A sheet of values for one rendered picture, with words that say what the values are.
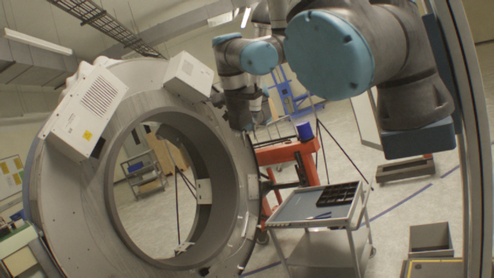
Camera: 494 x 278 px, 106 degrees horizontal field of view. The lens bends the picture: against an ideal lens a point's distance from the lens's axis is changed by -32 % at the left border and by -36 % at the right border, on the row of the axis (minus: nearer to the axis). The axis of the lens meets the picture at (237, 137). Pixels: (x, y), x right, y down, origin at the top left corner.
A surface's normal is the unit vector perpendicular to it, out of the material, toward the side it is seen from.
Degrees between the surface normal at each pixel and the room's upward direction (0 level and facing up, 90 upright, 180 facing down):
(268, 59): 115
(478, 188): 90
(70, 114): 90
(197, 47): 90
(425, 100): 70
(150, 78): 90
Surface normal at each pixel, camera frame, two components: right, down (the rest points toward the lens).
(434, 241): -0.54, 0.33
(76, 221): 0.76, -0.19
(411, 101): -0.63, 0.00
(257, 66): 0.45, 0.40
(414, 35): 0.45, 0.09
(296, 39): -0.80, 0.47
